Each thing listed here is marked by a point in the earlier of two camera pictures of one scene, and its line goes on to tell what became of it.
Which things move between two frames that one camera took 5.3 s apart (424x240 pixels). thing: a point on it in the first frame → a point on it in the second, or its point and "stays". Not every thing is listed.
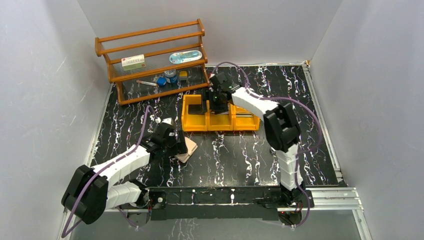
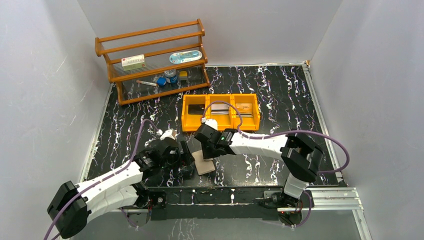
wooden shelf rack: [154, 62] stays
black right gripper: [208, 96] → [207, 154]
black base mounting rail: [224, 203] stays
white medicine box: [133, 62] stays
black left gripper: [180, 144] → [185, 158]
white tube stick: [146, 83] stays
